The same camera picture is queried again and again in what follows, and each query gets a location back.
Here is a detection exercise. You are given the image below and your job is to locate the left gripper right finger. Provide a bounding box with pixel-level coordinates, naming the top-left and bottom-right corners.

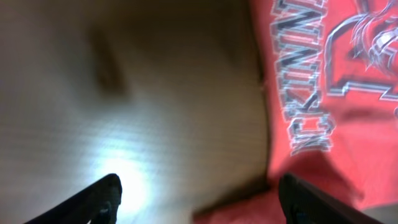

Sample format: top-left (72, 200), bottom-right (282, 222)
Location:
top-left (279, 173), bottom-right (381, 224)

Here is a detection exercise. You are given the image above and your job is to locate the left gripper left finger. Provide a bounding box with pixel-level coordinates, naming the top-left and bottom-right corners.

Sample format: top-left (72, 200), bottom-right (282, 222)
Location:
top-left (26, 174), bottom-right (123, 224)

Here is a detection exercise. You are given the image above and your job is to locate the red printed t-shirt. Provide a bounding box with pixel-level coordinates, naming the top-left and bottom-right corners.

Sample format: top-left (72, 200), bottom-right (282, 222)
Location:
top-left (193, 0), bottom-right (397, 223)

